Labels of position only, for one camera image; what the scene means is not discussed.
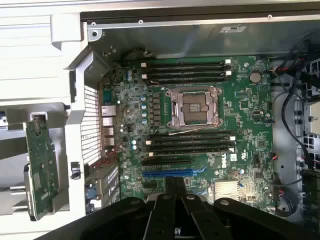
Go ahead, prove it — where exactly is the CPU socket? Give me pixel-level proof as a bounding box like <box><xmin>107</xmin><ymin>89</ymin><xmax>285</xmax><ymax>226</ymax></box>
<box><xmin>166</xmin><ymin>86</ymin><xmax>225</xmax><ymax>128</ymax></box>

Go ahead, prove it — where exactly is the long black expansion slot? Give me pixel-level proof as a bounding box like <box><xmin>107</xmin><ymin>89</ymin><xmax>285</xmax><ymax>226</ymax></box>
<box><xmin>140</xmin><ymin>158</ymin><xmax>193</xmax><ymax>166</ymax></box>

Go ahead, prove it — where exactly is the wire locking lever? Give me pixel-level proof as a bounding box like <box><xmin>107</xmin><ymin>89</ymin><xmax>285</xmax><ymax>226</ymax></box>
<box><xmin>167</xmin><ymin>127</ymin><xmax>231</xmax><ymax>136</ymax></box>

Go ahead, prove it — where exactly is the black open PC case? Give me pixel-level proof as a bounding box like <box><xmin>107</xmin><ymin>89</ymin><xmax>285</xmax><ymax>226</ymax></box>
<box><xmin>63</xmin><ymin>3</ymin><xmax>320</xmax><ymax>226</ymax></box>

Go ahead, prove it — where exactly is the black RAM slot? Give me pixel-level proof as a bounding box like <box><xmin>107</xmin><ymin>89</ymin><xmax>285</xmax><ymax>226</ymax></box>
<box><xmin>145</xmin><ymin>135</ymin><xmax>237</xmax><ymax>146</ymax></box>
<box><xmin>140</xmin><ymin>58</ymin><xmax>233</xmax><ymax>69</ymax></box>
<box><xmin>143</xmin><ymin>76</ymin><xmax>232</xmax><ymax>86</ymax></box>
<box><xmin>147</xmin><ymin>141</ymin><xmax>236</xmax><ymax>152</ymax></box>
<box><xmin>147</xmin><ymin>131</ymin><xmax>237</xmax><ymax>140</ymax></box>
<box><xmin>141</xmin><ymin>64</ymin><xmax>232</xmax><ymax>74</ymax></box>
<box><xmin>147</xmin><ymin>147</ymin><xmax>236</xmax><ymax>158</ymax></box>
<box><xmin>141</xmin><ymin>70</ymin><xmax>233</xmax><ymax>80</ymax></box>

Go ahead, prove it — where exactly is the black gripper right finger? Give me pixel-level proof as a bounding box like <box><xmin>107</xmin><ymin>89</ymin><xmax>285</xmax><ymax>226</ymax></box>
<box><xmin>174</xmin><ymin>176</ymin><xmax>320</xmax><ymax>240</ymax></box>

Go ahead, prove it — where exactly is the green motherboard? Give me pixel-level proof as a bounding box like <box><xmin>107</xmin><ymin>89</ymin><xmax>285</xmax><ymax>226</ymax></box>
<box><xmin>99</xmin><ymin>56</ymin><xmax>278</xmax><ymax>208</ymax></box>

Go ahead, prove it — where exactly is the round coin battery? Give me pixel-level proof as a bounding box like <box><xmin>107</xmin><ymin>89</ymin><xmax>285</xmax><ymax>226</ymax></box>
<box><xmin>249</xmin><ymin>71</ymin><xmax>262</xmax><ymax>84</ymax></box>

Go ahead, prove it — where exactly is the silver chipset heat sink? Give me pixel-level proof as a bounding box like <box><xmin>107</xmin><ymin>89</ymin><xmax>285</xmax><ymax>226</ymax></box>
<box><xmin>214</xmin><ymin>180</ymin><xmax>241</xmax><ymax>202</ymax></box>

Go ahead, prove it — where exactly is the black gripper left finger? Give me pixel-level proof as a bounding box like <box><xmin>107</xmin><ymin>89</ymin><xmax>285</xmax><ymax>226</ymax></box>
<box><xmin>37</xmin><ymin>176</ymin><xmax>177</xmax><ymax>240</ymax></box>

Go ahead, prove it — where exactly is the green graphics card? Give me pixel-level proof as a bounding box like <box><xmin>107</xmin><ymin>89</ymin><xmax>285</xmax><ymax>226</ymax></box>
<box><xmin>23</xmin><ymin>120</ymin><xmax>61</xmax><ymax>223</ymax></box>

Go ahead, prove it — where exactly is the metal socket cover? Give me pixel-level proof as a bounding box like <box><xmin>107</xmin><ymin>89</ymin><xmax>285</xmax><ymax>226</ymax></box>
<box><xmin>172</xmin><ymin>87</ymin><xmax>220</xmax><ymax>126</ymax></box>

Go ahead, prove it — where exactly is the blue expansion slot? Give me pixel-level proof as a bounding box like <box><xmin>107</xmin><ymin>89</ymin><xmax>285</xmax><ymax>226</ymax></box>
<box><xmin>141</xmin><ymin>169</ymin><xmax>194</xmax><ymax>179</ymax></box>

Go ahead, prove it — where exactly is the grey parts rack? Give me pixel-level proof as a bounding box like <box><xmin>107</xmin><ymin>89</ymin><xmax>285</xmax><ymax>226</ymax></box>
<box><xmin>0</xmin><ymin>101</ymin><xmax>73</xmax><ymax>221</ymax></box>

